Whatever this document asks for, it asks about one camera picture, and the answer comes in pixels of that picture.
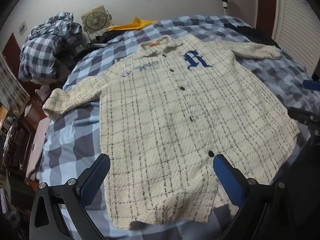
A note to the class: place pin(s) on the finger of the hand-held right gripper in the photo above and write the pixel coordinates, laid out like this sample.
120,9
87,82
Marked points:
311,85
302,116

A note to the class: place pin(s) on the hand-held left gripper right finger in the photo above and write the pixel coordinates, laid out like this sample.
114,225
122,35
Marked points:
230,187

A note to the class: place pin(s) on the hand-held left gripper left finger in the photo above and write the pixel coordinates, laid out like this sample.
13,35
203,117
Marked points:
96,180

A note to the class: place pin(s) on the cream plaid button shirt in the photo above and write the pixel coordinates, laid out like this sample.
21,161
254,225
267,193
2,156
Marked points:
162,117

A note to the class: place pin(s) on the blue checked bed cover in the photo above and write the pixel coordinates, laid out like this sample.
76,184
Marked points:
75,130

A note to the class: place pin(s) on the white louvered door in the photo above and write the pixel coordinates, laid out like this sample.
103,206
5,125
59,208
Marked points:
295,22

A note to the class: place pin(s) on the pink box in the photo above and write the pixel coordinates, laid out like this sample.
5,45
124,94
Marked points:
37,150

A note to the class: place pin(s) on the dark clothing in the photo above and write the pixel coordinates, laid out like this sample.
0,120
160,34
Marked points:
260,38

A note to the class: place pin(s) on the wooden nightstand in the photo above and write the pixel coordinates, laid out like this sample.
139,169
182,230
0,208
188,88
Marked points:
22,130

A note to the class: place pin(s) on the red-brown door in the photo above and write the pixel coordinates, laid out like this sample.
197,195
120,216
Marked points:
267,5

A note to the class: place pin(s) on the pink white packet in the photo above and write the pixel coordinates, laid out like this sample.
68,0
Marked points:
42,92

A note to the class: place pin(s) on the white slatted panel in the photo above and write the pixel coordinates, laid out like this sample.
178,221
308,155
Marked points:
12,82

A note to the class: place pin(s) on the crumpled checked duvet pile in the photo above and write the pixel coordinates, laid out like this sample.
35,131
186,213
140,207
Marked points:
42,47

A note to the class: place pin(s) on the yellow cloth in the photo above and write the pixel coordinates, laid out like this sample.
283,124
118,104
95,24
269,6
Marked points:
135,25

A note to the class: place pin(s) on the beige box fan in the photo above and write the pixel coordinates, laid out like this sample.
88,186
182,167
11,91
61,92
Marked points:
95,20

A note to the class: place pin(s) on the white wall socket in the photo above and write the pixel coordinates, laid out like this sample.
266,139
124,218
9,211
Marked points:
23,28

